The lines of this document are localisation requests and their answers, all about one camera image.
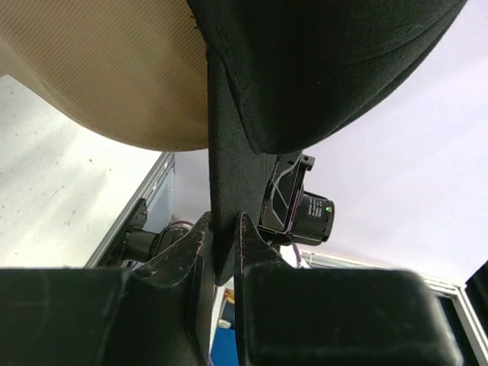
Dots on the black NY baseball cap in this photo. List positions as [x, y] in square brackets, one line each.
[284, 75]

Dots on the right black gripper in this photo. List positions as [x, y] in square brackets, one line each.
[283, 196]

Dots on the beige baseball cap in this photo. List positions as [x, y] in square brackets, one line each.
[133, 71]

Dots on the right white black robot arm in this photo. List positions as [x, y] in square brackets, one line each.
[314, 224]

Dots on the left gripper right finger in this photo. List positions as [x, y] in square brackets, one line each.
[338, 316]

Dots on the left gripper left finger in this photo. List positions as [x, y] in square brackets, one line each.
[158, 314]

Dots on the aluminium frame rail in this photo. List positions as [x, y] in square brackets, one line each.
[457, 306]

